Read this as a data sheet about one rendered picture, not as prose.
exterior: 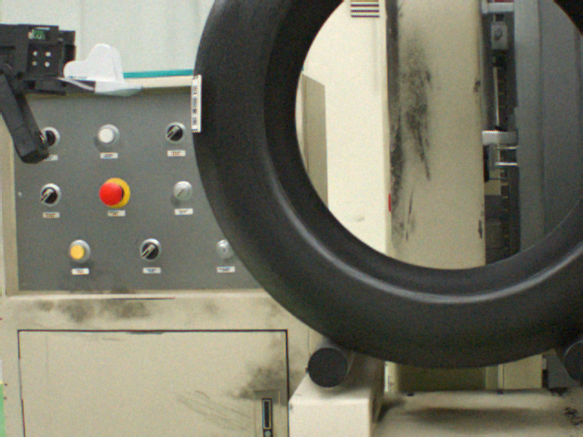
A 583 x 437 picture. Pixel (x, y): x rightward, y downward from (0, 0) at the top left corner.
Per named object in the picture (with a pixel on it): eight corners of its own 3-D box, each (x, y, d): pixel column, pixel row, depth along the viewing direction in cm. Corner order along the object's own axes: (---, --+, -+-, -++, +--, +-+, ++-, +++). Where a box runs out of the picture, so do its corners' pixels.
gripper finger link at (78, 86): (92, 79, 139) (21, 75, 140) (91, 93, 139) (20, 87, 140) (103, 81, 143) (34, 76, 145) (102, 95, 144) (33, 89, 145)
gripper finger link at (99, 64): (138, 45, 139) (63, 40, 140) (134, 96, 140) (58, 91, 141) (146, 47, 142) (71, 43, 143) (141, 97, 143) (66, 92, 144)
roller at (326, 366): (332, 309, 168) (365, 304, 167) (338, 342, 168) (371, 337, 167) (302, 350, 133) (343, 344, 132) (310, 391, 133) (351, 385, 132)
